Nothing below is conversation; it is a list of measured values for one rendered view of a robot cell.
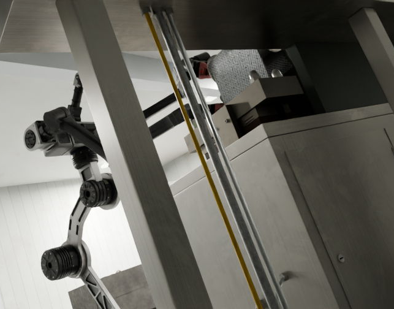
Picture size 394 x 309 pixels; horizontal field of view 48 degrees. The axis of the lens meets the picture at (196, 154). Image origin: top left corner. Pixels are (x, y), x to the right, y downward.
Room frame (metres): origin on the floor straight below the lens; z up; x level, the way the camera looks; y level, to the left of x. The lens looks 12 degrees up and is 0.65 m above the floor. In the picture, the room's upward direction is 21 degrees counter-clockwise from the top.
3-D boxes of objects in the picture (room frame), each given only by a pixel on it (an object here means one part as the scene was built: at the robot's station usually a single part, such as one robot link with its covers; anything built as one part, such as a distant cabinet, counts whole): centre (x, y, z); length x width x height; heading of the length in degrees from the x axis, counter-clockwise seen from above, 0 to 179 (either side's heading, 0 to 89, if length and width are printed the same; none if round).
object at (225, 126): (1.28, -0.10, 0.96); 0.10 x 0.03 x 0.11; 39
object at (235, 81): (1.45, -0.23, 1.11); 0.23 x 0.01 x 0.18; 39
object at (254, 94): (1.35, -0.17, 1.00); 0.40 x 0.16 x 0.06; 39
